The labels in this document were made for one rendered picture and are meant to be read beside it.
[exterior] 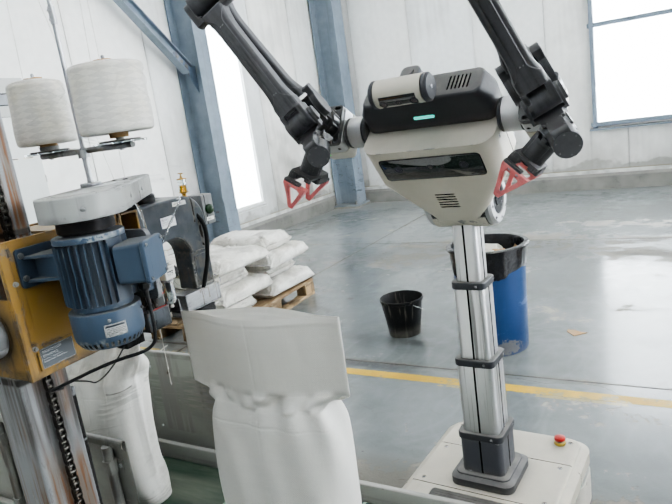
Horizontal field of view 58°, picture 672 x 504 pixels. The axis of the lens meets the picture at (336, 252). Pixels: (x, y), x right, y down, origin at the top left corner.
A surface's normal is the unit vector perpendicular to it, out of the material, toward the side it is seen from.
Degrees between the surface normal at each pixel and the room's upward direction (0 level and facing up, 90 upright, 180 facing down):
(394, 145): 40
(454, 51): 90
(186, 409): 90
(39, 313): 90
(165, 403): 90
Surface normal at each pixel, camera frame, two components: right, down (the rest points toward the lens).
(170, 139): 0.86, -0.01
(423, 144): -0.45, -0.57
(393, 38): -0.49, 0.25
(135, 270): -0.10, 0.23
